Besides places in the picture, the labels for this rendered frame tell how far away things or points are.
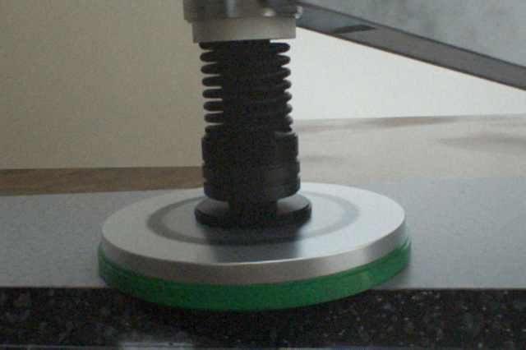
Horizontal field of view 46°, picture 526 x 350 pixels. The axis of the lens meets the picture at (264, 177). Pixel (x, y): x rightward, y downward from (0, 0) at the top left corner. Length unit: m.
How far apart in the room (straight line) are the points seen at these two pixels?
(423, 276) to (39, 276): 0.25
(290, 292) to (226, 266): 0.04
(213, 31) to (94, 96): 5.47
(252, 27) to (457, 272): 0.20
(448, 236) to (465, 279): 0.09
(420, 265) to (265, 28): 0.18
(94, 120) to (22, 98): 0.73
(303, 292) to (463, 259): 0.13
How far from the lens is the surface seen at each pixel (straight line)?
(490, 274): 0.41
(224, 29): 0.40
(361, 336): 0.37
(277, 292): 0.34
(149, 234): 0.41
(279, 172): 0.41
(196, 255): 0.36
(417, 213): 0.54
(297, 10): 0.41
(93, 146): 5.93
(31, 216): 0.61
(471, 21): 0.42
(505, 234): 0.49
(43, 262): 0.47
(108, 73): 5.79
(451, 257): 0.43
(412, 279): 0.39
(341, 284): 0.36
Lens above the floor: 0.98
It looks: 12 degrees down
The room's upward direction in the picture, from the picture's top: 3 degrees counter-clockwise
